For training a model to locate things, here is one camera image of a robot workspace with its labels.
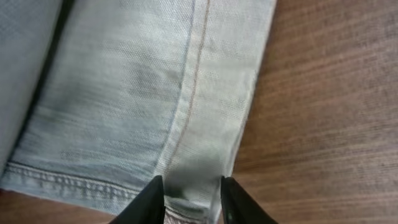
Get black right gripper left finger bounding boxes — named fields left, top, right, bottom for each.
left=109, top=175, right=165, bottom=224

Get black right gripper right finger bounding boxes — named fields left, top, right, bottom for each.
left=220, top=176, right=278, bottom=224

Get light blue denim shorts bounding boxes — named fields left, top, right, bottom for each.
left=1, top=0, right=276, bottom=223

